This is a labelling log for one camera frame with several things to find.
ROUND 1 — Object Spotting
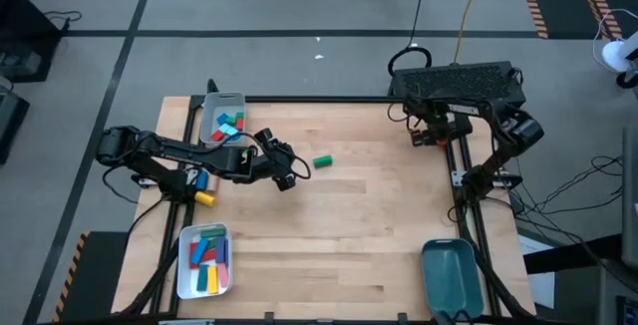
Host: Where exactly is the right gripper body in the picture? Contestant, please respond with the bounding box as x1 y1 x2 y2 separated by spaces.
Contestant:
409 114 474 148

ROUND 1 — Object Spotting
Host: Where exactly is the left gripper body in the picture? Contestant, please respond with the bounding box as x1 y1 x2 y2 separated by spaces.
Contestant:
246 127 296 192

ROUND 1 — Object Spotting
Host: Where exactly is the long yellow block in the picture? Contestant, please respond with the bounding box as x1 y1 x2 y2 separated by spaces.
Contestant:
206 265 220 295

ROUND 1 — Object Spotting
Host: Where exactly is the white rectangular tray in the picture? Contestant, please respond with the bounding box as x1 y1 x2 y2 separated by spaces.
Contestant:
176 221 234 300

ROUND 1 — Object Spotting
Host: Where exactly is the black computer case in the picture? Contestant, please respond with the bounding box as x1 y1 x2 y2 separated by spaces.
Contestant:
387 60 527 131

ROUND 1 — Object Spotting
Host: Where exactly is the yellow cylinder block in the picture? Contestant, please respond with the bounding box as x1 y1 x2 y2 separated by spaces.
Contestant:
194 190 218 208

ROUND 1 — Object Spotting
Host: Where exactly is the grey plastic bin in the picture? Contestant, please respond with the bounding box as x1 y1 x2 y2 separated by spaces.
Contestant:
199 90 248 151

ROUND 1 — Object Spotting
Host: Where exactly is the teal rectangular tray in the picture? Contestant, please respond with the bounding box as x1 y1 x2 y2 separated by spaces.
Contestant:
421 237 485 319

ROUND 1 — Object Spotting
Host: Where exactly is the white sheet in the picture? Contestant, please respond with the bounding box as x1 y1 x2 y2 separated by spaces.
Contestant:
516 234 557 311

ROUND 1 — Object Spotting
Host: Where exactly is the white floor stand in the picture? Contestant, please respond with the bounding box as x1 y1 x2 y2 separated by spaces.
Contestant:
591 8 638 90

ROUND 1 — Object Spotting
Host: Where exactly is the black equipment box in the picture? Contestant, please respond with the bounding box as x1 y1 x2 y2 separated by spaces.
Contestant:
0 78 31 166

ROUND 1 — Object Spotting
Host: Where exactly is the black cabinet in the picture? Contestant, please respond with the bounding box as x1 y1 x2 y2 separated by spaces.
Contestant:
0 0 64 85

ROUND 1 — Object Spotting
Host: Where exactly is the yellow cable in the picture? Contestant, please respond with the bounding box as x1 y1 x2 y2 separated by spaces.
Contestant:
452 0 487 65

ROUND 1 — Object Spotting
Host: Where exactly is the black coiled power cable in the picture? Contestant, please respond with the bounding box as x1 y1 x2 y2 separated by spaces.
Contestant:
387 0 433 78

